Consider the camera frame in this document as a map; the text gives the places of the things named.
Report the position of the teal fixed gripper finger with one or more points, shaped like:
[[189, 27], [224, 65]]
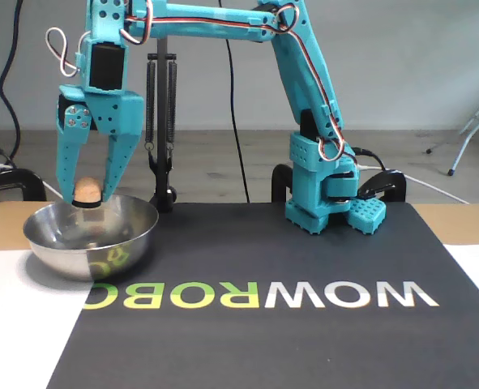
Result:
[[119, 162]]

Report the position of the teal gripper body with servo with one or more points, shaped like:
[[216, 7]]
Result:
[[115, 111]]

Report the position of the teal moving gripper finger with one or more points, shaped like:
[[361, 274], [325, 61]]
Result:
[[71, 154]]

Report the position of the small orange ball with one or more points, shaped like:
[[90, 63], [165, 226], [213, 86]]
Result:
[[88, 188]]

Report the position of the teal 3D-printed robot arm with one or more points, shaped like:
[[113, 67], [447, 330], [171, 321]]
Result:
[[304, 81]]

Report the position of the round metal bowl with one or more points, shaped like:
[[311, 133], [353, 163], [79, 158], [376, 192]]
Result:
[[61, 251]]

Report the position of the black clamp right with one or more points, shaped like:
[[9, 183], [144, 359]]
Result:
[[163, 121]]

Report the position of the white sheet under mat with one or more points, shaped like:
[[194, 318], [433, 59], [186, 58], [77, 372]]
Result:
[[20, 324]]

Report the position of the black WOWROBO mat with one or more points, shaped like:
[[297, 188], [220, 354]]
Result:
[[263, 356]]

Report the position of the black clamp with lever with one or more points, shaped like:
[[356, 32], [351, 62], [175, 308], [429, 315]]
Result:
[[385, 182]]

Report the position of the white folding stand legs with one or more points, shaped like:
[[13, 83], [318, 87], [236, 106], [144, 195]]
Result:
[[464, 146]]

